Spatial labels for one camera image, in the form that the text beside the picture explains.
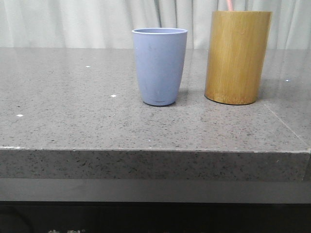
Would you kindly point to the blue plastic cup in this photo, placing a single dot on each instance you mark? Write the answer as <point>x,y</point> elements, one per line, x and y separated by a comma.
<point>159,56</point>

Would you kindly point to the bamboo cylinder holder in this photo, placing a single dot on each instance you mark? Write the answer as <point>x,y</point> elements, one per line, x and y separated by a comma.
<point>238,41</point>

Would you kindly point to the pink chopstick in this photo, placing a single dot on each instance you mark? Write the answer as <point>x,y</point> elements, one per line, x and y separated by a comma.
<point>229,5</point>

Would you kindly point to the grey-green curtain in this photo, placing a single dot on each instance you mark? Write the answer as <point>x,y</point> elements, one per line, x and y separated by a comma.
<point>108,23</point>

